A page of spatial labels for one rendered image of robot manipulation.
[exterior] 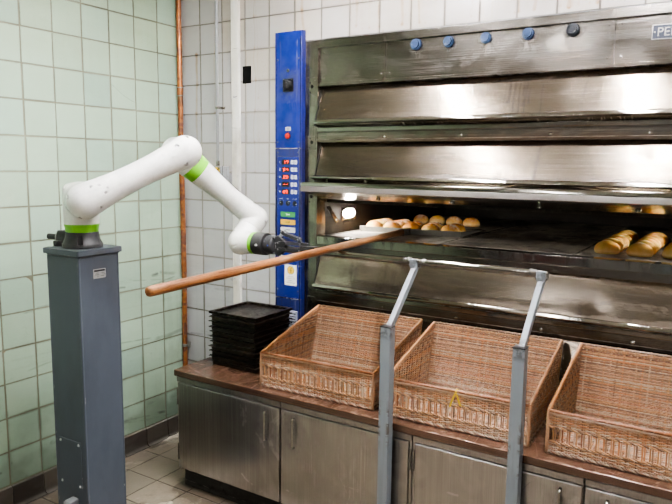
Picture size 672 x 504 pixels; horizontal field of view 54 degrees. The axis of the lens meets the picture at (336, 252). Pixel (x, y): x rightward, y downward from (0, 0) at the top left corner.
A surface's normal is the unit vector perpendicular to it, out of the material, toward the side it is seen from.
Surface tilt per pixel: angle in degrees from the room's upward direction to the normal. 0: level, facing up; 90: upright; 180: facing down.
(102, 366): 90
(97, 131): 90
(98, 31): 90
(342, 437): 90
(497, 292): 70
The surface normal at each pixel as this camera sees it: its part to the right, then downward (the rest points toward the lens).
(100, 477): 0.85, 0.08
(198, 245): -0.53, 0.11
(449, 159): -0.50, -0.24
